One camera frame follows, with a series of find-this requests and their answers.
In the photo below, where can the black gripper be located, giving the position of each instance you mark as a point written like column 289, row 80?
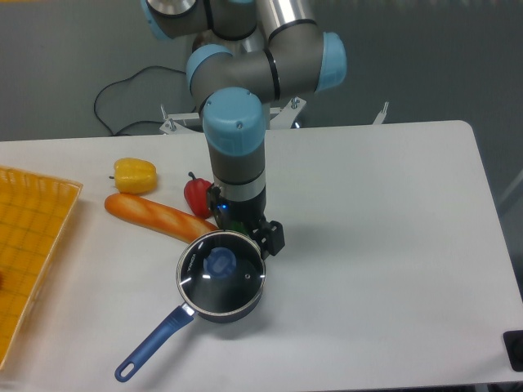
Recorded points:
column 268, row 235

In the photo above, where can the glass lid with blue knob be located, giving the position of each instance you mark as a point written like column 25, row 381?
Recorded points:
column 221, row 276

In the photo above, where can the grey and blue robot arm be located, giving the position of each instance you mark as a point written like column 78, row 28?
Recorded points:
column 302, row 59

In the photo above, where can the green bell pepper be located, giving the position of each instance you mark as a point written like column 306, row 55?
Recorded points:
column 226, row 222

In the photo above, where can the red bell pepper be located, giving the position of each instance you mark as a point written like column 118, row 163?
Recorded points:
column 195, row 193

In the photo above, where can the orange baguette bread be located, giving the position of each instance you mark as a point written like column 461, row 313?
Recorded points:
column 158, row 217

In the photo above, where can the yellow bell pepper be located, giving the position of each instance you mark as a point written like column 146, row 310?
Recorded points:
column 134, row 176

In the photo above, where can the black device at table edge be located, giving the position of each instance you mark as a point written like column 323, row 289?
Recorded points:
column 513, row 343

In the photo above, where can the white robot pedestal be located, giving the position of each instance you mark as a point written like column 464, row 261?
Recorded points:
column 216, row 63

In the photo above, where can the white base bracket with bolts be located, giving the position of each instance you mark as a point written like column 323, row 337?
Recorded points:
column 176, row 124

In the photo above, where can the white table bracket right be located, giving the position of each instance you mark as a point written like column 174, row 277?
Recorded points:
column 382, row 114

